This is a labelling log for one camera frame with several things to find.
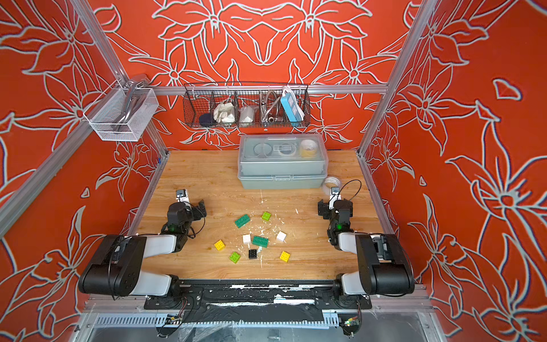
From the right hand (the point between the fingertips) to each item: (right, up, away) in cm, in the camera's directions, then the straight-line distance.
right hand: (330, 198), depth 92 cm
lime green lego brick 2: (-41, -22, -11) cm, 47 cm away
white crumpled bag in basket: (-47, +38, 0) cm, 61 cm away
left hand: (-62, -1, +1) cm, 62 cm away
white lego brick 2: (-22, -15, -5) cm, 27 cm away
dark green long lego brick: (-39, -10, -1) cm, 40 cm away
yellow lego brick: (-21, -21, -10) cm, 32 cm away
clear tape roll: (+3, +6, +12) cm, 13 cm away
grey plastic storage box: (-21, +16, +3) cm, 27 cm away
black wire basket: (-38, +44, +8) cm, 59 cm away
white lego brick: (-36, -16, -6) cm, 40 cm away
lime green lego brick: (-29, -8, +1) cm, 30 cm away
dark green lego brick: (-30, -17, -7) cm, 36 cm away
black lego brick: (-34, -21, -10) cm, 41 cm away
